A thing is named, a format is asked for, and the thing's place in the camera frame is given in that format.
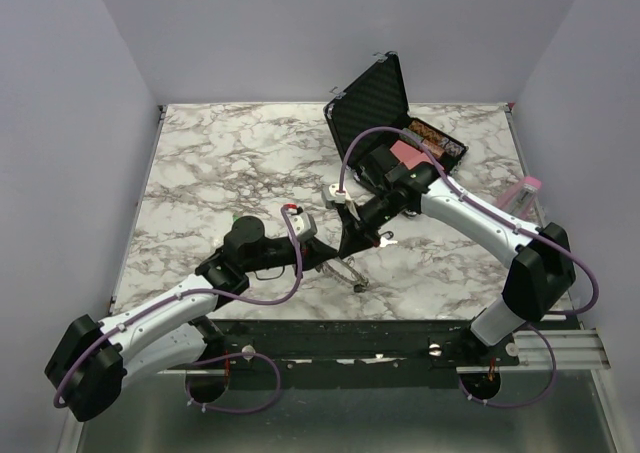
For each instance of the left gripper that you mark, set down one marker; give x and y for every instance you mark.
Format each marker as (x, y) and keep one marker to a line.
(314, 252)

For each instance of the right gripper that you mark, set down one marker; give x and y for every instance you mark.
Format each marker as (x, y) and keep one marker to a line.
(358, 235)

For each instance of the black key fob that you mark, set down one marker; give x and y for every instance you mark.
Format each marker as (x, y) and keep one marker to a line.
(387, 238)

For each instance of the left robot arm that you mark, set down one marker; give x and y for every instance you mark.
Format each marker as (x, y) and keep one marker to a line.
(94, 360)

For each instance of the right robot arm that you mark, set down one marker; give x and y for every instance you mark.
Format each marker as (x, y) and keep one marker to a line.
(539, 270)

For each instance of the pink card deck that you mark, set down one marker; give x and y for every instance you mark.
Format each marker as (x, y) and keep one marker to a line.
(409, 156)

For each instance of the black poker chip case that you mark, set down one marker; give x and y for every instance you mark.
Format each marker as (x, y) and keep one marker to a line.
(378, 98)

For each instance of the pink holder block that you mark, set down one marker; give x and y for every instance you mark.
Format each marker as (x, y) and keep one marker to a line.
(518, 200)

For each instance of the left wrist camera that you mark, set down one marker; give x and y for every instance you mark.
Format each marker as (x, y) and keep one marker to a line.
(304, 226)

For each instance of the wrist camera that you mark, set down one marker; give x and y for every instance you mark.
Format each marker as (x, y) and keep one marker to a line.
(304, 226)
(333, 198)

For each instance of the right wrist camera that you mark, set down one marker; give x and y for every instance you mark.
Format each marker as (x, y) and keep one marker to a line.
(333, 198)

